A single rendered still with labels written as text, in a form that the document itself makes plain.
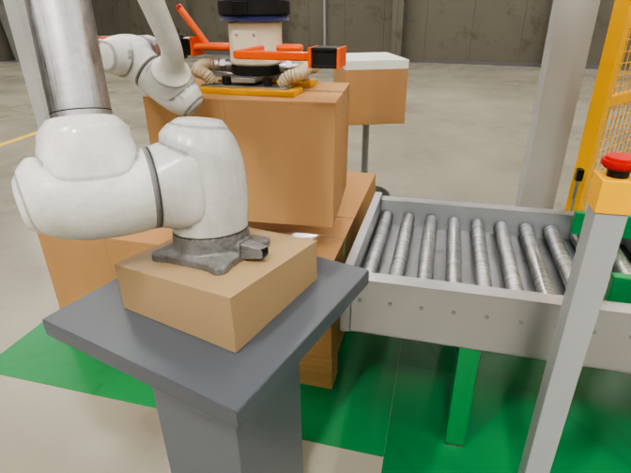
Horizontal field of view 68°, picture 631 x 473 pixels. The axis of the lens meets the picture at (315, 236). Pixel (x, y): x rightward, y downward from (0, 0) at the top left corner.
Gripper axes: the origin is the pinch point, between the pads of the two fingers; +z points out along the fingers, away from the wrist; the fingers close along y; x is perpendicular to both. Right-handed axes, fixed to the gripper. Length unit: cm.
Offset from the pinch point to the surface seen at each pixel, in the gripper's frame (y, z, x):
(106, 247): 70, -21, -32
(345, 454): 120, -49, 67
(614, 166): 17, -54, 119
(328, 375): 114, -22, 55
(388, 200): 61, 28, 68
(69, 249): 73, -21, -50
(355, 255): 59, -25, 65
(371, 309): 70, -37, 72
